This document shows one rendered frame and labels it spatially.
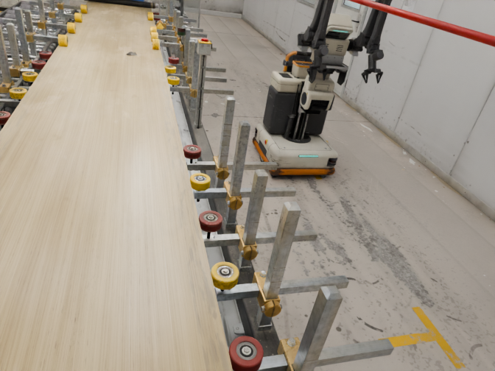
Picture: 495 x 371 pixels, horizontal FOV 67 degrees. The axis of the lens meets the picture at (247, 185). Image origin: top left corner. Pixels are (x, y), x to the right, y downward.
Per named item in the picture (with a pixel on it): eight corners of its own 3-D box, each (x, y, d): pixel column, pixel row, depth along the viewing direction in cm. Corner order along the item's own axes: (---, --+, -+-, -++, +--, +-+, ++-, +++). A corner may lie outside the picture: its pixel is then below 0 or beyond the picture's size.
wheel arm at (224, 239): (311, 237, 146) (314, 228, 144) (315, 242, 143) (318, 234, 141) (201, 243, 134) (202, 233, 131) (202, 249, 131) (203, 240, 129)
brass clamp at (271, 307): (268, 282, 121) (270, 270, 118) (281, 316, 110) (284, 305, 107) (250, 283, 119) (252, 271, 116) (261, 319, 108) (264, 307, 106)
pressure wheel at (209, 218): (203, 252, 127) (206, 226, 121) (192, 238, 132) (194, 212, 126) (223, 245, 132) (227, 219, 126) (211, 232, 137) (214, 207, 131)
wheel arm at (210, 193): (292, 193, 164) (294, 185, 162) (295, 198, 162) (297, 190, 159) (193, 196, 152) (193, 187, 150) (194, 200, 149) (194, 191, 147)
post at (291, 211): (265, 322, 120) (297, 199, 95) (268, 331, 117) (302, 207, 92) (255, 323, 119) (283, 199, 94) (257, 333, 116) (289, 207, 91)
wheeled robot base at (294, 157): (250, 143, 383) (254, 120, 370) (307, 143, 401) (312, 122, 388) (270, 177, 329) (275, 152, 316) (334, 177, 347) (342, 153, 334)
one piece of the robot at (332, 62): (305, 79, 300) (311, 51, 289) (336, 81, 308) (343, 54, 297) (313, 85, 287) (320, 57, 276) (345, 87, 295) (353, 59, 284)
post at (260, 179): (244, 276, 143) (265, 168, 118) (246, 283, 140) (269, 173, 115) (235, 277, 142) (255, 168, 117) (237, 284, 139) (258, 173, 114)
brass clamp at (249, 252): (248, 235, 142) (250, 224, 139) (258, 260, 131) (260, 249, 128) (233, 235, 140) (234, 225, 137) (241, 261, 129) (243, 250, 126)
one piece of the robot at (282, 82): (258, 134, 371) (274, 47, 328) (309, 135, 387) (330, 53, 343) (269, 150, 344) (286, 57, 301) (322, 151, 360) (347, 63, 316)
